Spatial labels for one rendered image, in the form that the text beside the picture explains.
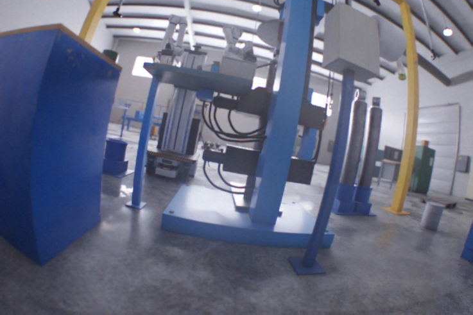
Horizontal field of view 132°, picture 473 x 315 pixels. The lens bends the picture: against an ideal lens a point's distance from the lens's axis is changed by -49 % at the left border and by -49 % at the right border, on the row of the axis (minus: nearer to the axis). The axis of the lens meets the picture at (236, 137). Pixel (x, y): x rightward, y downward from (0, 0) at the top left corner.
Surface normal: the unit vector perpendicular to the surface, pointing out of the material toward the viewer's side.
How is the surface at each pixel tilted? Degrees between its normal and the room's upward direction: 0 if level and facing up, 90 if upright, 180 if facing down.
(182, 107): 90
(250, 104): 90
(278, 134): 90
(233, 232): 90
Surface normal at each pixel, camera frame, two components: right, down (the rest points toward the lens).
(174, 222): 0.09, 0.01
